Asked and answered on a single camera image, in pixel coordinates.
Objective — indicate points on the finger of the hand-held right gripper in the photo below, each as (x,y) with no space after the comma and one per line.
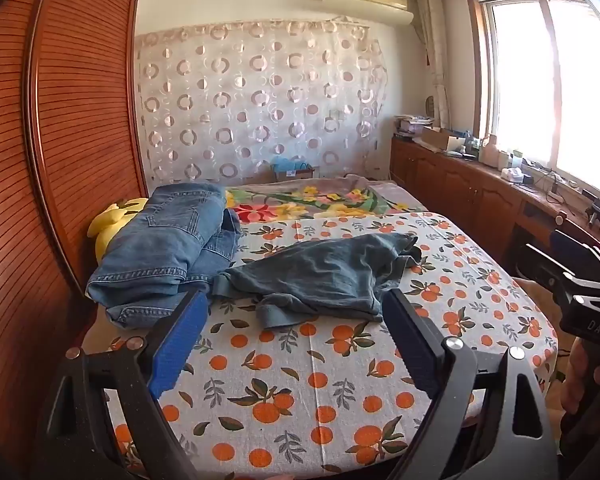
(577,250)
(550,265)

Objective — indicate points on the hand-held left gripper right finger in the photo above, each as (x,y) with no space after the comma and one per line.
(410,345)

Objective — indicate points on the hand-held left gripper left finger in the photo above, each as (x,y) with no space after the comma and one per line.
(172,350)

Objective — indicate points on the grey-blue pants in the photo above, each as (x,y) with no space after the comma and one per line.
(320,275)

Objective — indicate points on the person's right hand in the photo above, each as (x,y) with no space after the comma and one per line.
(574,380)

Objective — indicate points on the tissue pack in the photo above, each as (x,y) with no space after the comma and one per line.
(512,175)

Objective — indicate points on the stack of folded blue jeans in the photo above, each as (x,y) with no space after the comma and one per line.
(170,230)

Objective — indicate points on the orange fruit print sheet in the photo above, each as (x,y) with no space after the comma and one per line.
(290,380)

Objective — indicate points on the wooden cabinet counter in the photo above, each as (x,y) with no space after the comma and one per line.
(455,185)

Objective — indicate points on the white jug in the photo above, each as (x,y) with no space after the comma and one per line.
(489,152)

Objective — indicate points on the yellow plush toy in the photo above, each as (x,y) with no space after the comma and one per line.
(107,222)

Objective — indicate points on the open cardboard box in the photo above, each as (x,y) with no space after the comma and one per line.
(442,140)

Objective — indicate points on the floral blanket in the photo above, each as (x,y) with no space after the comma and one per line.
(300,202)

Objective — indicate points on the window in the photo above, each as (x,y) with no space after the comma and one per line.
(530,75)

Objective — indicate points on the stack of papers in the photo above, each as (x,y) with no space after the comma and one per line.
(412,125)

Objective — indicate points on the dark oval object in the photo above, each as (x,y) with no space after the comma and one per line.
(430,106)

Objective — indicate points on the small cardboard box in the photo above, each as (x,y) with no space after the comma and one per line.
(295,175)

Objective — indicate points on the blue plastic bag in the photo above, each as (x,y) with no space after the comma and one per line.
(287,164)

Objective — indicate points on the beige window curtain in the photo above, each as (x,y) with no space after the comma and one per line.
(435,50)

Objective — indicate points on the wooden louvered wardrobe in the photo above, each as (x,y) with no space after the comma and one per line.
(55,135)

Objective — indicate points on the circle pattern sheer curtain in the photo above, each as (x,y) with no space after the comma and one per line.
(260,100)

